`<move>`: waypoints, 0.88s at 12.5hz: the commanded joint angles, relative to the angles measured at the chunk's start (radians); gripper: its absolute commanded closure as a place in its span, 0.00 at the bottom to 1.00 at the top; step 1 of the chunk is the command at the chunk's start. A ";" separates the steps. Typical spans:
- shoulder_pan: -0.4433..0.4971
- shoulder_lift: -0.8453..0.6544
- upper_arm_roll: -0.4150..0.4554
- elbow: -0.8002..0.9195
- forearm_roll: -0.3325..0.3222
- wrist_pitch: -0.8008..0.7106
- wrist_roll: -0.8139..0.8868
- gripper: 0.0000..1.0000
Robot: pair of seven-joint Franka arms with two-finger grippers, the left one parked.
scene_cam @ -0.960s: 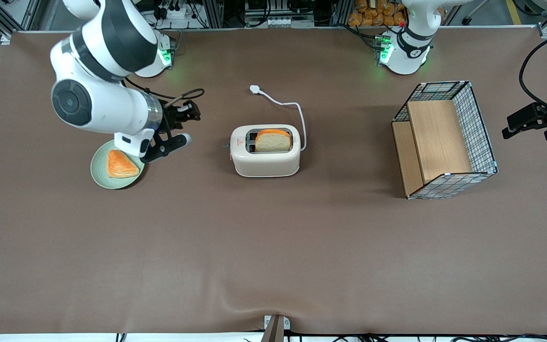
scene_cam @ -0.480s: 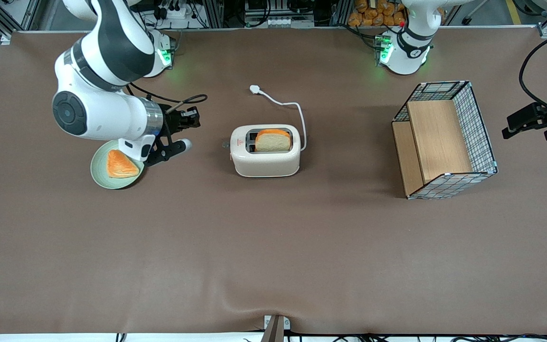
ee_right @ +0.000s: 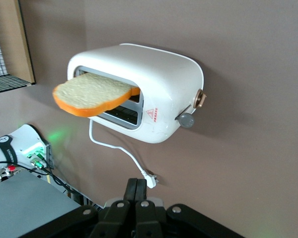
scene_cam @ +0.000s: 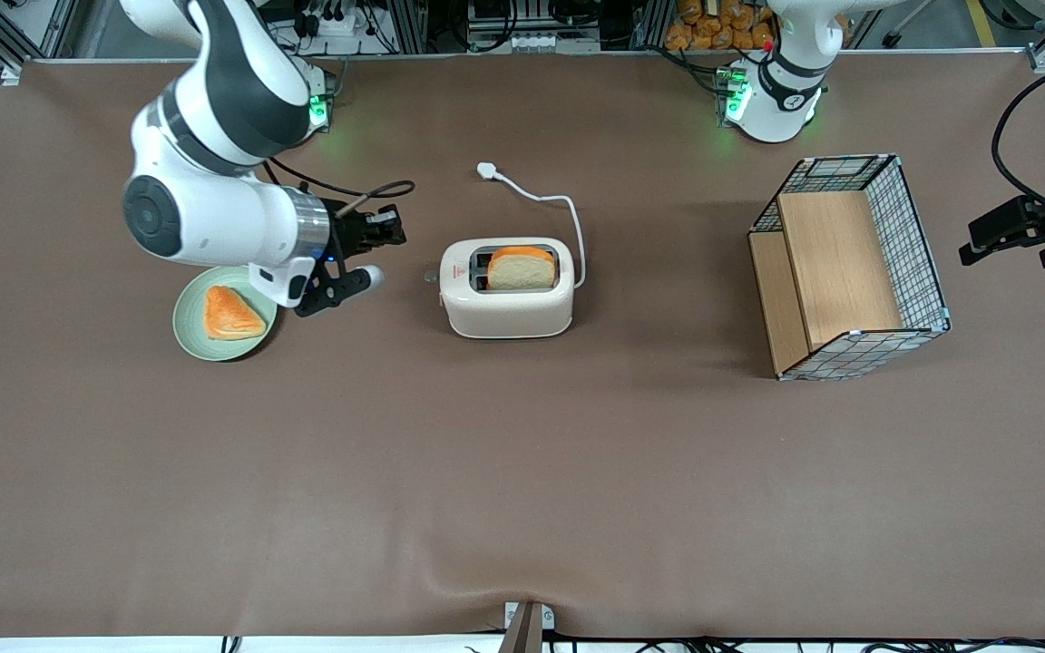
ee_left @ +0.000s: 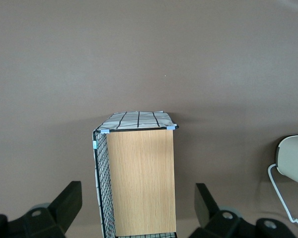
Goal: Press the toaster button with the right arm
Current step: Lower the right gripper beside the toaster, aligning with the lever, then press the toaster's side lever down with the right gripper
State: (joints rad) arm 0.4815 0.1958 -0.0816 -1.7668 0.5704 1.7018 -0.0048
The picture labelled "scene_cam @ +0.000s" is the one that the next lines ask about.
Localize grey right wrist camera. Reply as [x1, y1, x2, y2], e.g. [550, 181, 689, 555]
[294, 264, 386, 318]

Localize pile of orange bread rolls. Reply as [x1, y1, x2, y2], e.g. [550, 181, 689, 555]
[664, 0, 779, 52]

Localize bread slice with orange crust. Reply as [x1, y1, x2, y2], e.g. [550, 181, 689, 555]
[486, 246, 558, 291]

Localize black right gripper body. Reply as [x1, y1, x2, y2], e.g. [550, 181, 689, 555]
[327, 201, 380, 266]

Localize wire mesh basket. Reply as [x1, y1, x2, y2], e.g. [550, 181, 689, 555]
[747, 154, 952, 382]

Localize white power strip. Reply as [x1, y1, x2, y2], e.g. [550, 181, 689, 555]
[300, 0, 371, 39]

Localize wooden step shelf insert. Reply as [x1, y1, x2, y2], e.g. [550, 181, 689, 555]
[749, 190, 904, 375]

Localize white toaster power cable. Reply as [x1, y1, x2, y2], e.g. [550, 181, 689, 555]
[476, 161, 587, 289]

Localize orange triangular toast piece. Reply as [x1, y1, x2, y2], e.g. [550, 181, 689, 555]
[204, 286, 268, 341]

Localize brown table cover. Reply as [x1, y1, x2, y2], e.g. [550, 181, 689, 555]
[0, 50, 1045, 640]

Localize cream white toaster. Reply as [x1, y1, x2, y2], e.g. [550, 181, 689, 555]
[424, 238, 575, 339]

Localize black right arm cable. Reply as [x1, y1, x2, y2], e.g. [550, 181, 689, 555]
[267, 157, 416, 217]

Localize pale green round plate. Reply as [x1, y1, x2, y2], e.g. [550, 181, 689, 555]
[172, 265, 279, 362]

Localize metal table edge clamp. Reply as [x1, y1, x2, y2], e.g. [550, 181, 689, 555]
[497, 600, 556, 653]

